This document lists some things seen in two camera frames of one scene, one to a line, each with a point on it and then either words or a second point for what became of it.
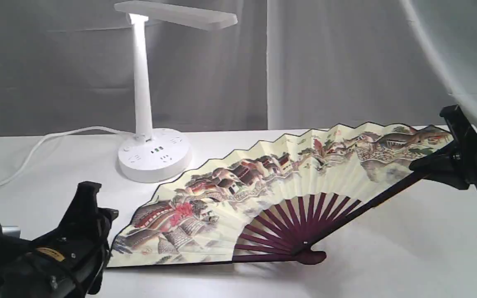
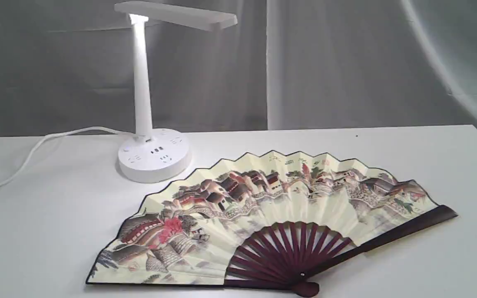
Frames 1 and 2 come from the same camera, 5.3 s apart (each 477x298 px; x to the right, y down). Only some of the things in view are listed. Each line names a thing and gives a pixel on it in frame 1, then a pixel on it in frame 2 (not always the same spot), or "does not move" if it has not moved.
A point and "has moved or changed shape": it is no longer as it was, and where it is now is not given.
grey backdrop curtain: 58,68 does not move
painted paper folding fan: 274,201 has moved or changed shape
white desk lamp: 159,155 does not move
